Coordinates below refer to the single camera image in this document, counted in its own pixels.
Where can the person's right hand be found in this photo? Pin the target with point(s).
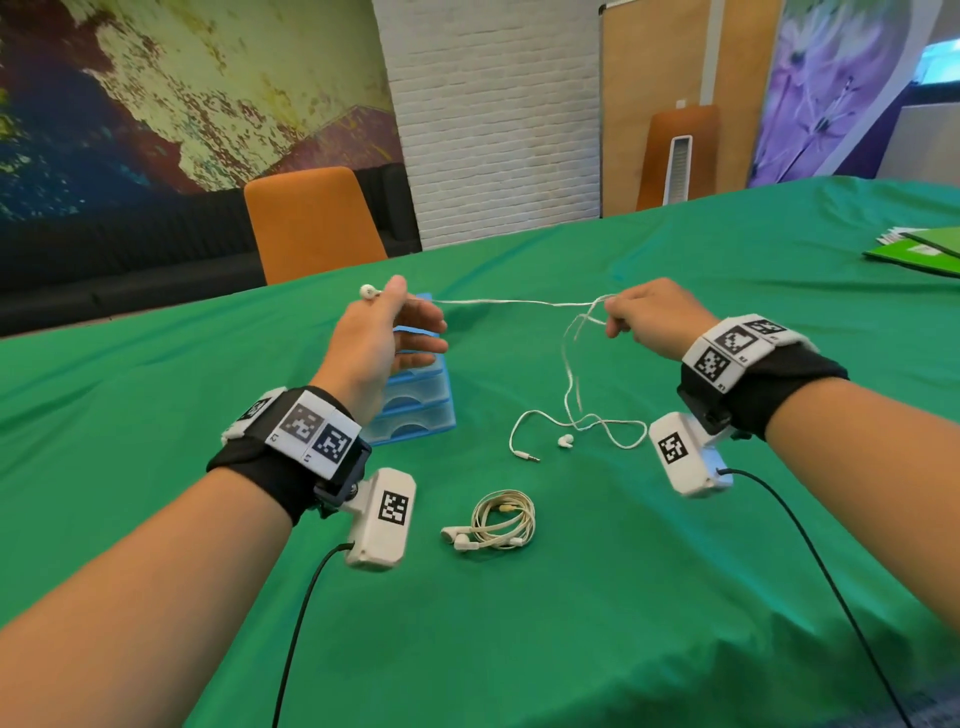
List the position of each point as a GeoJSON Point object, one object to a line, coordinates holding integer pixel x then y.
{"type": "Point", "coordinates": [667, 319]}

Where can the person's left hand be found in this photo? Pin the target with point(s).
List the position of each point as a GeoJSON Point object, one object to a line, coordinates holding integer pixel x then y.
{"type": "Point", "coordinates": [367, 352]}

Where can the blue plastic mini drawer unit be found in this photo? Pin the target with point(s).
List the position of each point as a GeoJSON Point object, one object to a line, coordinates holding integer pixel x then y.
{"type": "Point", "coordinates": [420, 420]}

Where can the person's left forearm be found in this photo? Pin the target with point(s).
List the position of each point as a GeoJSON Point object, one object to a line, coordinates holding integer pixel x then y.
{"type": "Point", "coordinates": [135, 600]}

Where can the person's right forearm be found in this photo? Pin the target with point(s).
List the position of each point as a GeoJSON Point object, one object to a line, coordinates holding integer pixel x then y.
{"type": "Point", "coordinates": [877, 480]}

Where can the white right marker tag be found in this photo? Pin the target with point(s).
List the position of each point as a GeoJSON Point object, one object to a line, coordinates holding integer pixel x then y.
{"type": "Point", "coordinates": [727, 352]}

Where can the white marker tag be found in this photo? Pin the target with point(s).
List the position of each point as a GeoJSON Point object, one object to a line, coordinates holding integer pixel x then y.
{"type": "Point", "coordinates": [315, 435]}
{"type": "Point", "coordinates": [727, 352]}

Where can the white left marker tag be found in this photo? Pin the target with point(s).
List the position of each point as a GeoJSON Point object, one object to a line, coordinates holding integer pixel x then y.
{"type": "Point", "coordinates": [315, 435]}

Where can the wide orange wooden panel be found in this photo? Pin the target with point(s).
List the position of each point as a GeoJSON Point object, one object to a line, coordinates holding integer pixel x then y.
{"type": "Point", "coordinates": [315, 225]}

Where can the dark green booklet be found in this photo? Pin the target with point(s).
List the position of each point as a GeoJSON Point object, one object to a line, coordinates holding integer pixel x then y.
{"type": "Point", "coordinates": [911, 259]}

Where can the tan wooden board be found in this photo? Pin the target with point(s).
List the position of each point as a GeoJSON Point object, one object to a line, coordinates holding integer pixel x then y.
{"type": "Point", "coordinates": [652, 60]}
{"type": "Point", "coordinates": [746, 75]}

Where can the black sofa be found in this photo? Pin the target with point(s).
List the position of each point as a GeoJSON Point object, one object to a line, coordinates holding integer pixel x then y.
{"type": "Point", "coordinates": [112, 270]}

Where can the purple cloth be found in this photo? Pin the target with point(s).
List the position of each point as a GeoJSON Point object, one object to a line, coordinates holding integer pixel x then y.
{"type": "Point", "coordinates": [825, 90]}

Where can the green tablecloth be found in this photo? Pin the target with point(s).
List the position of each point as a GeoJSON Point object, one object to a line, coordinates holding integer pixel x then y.
{"type": "Point", "coordinates": [600, 600]}

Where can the grey cabinet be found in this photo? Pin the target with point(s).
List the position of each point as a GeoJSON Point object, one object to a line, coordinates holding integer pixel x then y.
{"type": "Point", "coordinates": [922, 146]}

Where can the bright screen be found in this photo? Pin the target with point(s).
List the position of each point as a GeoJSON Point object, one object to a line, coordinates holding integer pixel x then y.
{"type": "Point", "coordinates": [941, 61]}

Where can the white metal frame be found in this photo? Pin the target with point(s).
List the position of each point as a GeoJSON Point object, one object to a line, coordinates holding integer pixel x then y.
{"type": "Point", "coordinates": [677, 169]}

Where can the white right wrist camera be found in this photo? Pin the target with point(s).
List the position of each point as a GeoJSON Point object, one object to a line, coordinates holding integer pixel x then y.
{"type": "Point", "coordinates": [686, 476]}

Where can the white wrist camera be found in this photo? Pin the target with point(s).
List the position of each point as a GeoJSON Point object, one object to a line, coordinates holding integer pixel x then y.
{"type": "Point", "coordinates": [379, 540]}
{"type": "Point", "coordinates": [686, 476]}

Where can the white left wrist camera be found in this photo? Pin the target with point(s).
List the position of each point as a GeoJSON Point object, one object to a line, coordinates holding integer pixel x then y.
{"type": "Point", "coordinates": [379, 540]}

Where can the colourful abstract wall painting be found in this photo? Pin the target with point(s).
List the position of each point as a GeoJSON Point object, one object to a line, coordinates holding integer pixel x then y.
{"type": "Point", "coordinates": [187, 90]}

